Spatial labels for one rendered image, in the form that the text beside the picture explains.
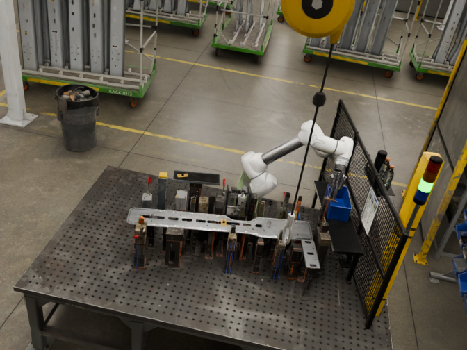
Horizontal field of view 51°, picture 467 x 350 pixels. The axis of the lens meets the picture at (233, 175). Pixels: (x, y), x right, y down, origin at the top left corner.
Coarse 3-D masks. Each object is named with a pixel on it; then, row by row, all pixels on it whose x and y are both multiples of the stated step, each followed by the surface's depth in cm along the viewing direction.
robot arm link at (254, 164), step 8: (304, 128) 390; (296, 136) 399; (304, 136) 391; (312, 136) 389; (280, 144) 407; (288, 144) 401; (296, 144) 398; (304, 144) 396; (248, 152) 420; (272, 152) 408; (280, 152) 405; (288, 152) 404; (248, 160) 416; (256, 160) 413; (264, 160) 413; (272, 160) 412; (248, 168) 417; (256, 168) 415; (264, 168) 416; (248, 176) 423; (256, 176) 418
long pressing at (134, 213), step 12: (132, 216) 358; (156, 216) 362; (168, 216) 363; (180, 216) 365; (192, 216) 366; (204, 216) 368; (216, 216) 370; (192, 228) 355; (204, 228) 357; (216, 228) 358; (228, 228) 359; (240, 228) 361; (252, 228) 363; (264, 228) 365; (276, 228) 366; (300, 228) 370; (300, 240) 360
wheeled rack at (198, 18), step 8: (200, 0) 975; (128, 8) 1014; (176, 8) 1083; (200, 8) 983; (128, 16) 1008; (136, 16) 1005; (144, 16) 1007; (152, 16) 1012; (160, 16) 1010; (168, 16) 1026; (176, 16) 1030; (184, 16) 1029; (192, 16) 1047; (200, 16) 1046; (176, 24) 1005; (184, 24) 1003; (192, 24) 1001; (200, 24) 1007; (192, 32) 1017
